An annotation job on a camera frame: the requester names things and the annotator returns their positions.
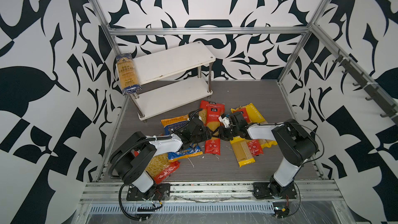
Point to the red macaroni bag near left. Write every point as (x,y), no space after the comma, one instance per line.
(160,168)

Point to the red macaroni bag centre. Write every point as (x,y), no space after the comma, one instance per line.
(203,112)

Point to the yellow Pastatime spaghetti pack right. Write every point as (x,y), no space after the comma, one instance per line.
(269,143)

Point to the blue gold spaghetti pack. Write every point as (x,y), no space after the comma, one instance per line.
(128,75)

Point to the red macaroni bag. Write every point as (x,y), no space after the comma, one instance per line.
(203,112)
(160,168)

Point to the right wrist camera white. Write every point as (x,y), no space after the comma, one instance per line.
(225,120)

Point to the white two-tier shelf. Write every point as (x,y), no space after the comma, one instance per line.
(182,67)

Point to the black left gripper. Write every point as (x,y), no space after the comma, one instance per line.
(205,133)

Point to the blue orecchiette pasta bag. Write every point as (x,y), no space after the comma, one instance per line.
(177,125)

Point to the white slotted cable duct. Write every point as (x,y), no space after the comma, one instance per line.
(187,208)

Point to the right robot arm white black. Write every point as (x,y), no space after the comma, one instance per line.
(296,144)

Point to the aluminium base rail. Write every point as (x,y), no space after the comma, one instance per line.
(215,191)

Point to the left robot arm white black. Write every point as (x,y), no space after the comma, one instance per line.
(129,162)

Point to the yellow Pastatime spaghetti pack front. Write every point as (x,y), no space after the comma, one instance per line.
(242,152)

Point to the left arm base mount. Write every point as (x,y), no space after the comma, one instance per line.
(156,193)

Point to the yellow pastatime spaghetti pack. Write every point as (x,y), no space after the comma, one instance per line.
(242,152)
(269,143)

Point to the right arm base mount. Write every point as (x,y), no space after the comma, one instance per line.
(273,190)

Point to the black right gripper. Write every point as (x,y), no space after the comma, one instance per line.
(221,133)

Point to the red spaghetti pack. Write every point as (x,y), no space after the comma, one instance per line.
(255,146)
(214,111)

